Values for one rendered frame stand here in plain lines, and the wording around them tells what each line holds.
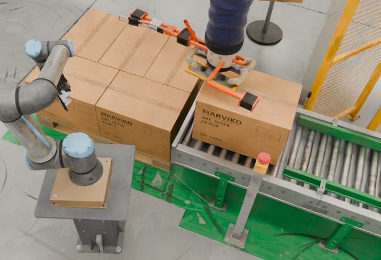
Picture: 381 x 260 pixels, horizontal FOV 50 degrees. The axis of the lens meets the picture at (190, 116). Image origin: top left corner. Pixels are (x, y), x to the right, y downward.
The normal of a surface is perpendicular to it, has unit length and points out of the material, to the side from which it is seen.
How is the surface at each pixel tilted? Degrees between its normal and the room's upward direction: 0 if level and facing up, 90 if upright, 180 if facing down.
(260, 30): 0
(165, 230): 0
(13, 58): 0
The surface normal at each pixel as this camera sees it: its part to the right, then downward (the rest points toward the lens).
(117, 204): 0.06, -0.62
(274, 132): -0.34, 0.72
